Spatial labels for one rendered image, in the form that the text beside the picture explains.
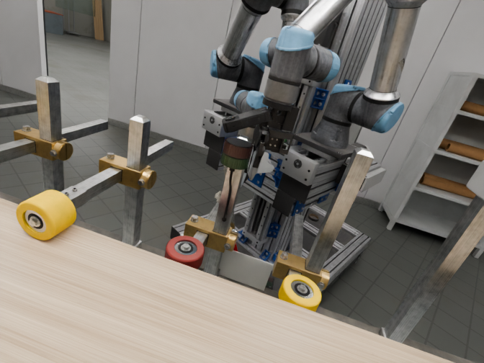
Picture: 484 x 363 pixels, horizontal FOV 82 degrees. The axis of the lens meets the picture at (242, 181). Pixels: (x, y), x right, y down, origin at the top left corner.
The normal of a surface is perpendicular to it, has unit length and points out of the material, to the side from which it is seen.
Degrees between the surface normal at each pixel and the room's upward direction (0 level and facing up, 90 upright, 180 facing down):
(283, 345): 0
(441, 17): 90
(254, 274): 90
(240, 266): 90
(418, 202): 90
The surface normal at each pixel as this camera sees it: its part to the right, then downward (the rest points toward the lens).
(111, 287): 0.23, -0.88
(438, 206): -0.23, 0.37
